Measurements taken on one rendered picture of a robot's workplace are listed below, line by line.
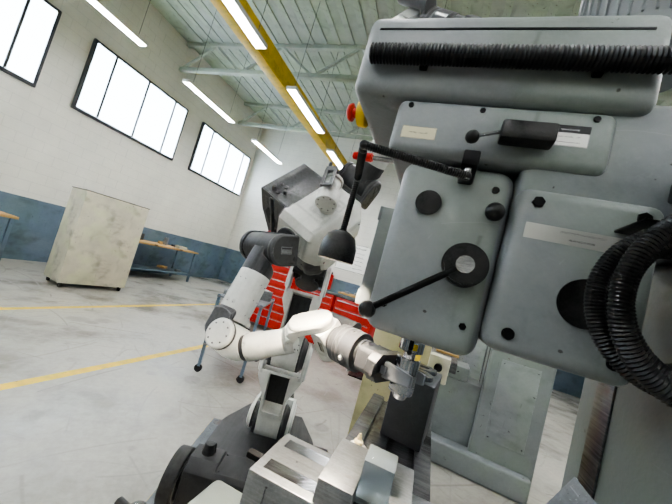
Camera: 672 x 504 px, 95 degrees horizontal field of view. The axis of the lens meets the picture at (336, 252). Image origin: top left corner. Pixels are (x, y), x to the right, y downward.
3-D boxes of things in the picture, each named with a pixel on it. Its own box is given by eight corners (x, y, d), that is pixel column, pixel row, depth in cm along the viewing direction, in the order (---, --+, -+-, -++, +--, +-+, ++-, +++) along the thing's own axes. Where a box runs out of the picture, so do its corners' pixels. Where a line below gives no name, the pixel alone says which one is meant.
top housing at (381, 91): (349, 89, 58) (371, 11, 59) (374, 152, 83) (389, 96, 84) (663, 110, 43) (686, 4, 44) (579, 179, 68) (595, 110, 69)
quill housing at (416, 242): (359, 325, 54) (405, 154, 56) (378, 318, 74) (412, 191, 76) (475, 364, 48) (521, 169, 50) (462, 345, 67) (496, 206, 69)
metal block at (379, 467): (355, 495, 51) (364, 459, 51) (362, 476, 57) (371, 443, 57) (385, 511, 49) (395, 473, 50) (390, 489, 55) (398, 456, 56)
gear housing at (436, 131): (385, 147, 55) (399, 95, 56) (399, 191, 78) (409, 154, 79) (610, 175, 45) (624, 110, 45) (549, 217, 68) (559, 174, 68)
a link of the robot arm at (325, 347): (330, 345, 66) (298, 327, 74) (342, 378, 71) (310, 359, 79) (363, 313, 73) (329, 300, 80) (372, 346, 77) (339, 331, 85)
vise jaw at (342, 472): (310, 502, 49) (317, 477, 49) (337, 456, 63) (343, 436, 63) (346, 522, 47) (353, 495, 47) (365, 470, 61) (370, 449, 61)
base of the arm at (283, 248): (242, 269, 97) (235, 234, 93) (272, 256, 107) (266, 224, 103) (275, 277, 88) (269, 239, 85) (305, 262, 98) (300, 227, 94)
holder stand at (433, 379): (379, 433, 93) (396, 367, 94) (396, 412, 112) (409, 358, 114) (419, 453, 87) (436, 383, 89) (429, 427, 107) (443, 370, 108)
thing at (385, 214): (354, 302, 63) (380, 205, 65) (358, 302, 67) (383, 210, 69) (372, 308, 62) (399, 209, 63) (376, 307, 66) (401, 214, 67)
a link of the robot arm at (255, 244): (229, 263, 91) (252, 225, 96) (249, 277, 97) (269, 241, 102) (255, 269, 84) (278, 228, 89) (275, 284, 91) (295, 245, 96)
